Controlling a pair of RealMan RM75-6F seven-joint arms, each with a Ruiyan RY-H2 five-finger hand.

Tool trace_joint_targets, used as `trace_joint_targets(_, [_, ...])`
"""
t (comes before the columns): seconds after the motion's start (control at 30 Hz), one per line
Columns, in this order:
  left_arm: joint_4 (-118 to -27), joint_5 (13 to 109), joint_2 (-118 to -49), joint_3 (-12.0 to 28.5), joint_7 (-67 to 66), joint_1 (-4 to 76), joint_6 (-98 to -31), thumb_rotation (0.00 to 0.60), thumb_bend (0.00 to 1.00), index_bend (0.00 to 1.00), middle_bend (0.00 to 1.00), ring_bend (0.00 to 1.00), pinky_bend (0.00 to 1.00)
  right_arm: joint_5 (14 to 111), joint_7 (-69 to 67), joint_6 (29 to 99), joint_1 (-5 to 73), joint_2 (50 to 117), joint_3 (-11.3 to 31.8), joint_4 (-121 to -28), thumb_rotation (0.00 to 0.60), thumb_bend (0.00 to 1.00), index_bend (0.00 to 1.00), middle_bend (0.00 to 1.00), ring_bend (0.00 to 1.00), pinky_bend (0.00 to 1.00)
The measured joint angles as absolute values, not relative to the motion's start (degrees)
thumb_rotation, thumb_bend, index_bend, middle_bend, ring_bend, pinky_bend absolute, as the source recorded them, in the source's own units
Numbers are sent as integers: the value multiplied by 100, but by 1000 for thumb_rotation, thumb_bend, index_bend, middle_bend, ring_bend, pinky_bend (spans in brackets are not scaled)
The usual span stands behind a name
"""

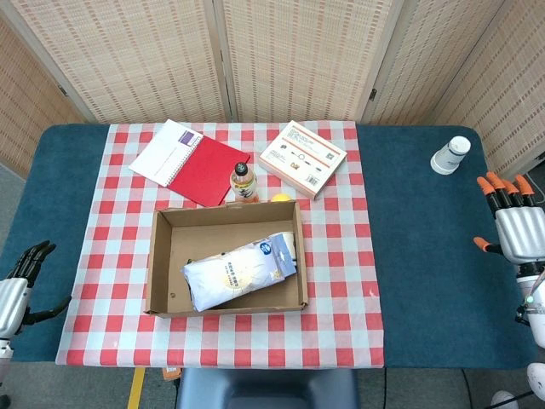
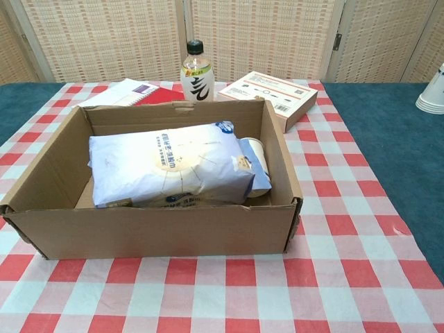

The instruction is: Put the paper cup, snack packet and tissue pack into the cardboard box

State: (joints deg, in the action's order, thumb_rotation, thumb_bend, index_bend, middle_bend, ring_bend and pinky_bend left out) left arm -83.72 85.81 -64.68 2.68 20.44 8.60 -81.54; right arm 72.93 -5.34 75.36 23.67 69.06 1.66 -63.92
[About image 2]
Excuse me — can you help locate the red spiral notebook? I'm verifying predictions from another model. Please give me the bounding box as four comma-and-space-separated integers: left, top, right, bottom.
78, 78, 187, 108

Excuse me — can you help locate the white paper cup blue logo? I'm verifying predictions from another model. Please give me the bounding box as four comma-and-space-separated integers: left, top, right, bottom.
239, 137, 272, 198

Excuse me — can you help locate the red white checkered tablecloth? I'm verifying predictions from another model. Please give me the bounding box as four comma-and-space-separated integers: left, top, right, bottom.
0, 81, 444, 333

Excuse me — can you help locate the printed cardboard package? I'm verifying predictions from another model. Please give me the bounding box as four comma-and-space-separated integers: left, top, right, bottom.
217, 71, 319, 134

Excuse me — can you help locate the drink bottle black cap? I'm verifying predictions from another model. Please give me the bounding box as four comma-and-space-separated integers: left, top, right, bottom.
180, 40, 215, 103

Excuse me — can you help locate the light blue tissue pack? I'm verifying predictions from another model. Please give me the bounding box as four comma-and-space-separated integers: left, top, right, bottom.
87, 120, 273, 210

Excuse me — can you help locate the open brown cardboard box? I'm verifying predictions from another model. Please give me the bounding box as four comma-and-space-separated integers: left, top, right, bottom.
0, 98, 304, 260

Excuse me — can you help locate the stack of white paper cups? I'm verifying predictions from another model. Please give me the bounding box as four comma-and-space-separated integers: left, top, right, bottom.
415, 62, 444, 115

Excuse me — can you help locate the woven folding screen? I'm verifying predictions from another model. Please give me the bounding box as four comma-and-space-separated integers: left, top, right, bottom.
0, 0, 444, 84

